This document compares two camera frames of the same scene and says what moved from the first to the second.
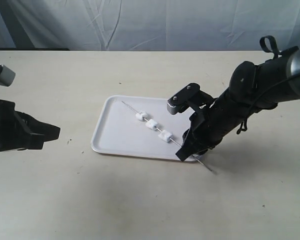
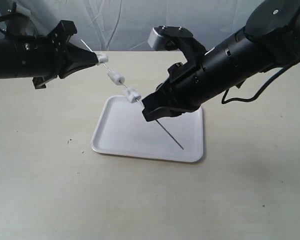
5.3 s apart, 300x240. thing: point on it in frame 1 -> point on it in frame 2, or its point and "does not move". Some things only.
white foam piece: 140,115 -> 102,58
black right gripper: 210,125 -> 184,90
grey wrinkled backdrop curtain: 149,25 does not move
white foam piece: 165,135 -> 132,95
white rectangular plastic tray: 139,126 does not move
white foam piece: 151,124 -> 117,78
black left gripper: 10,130 -> 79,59
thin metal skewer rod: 172,138 -> 137,99
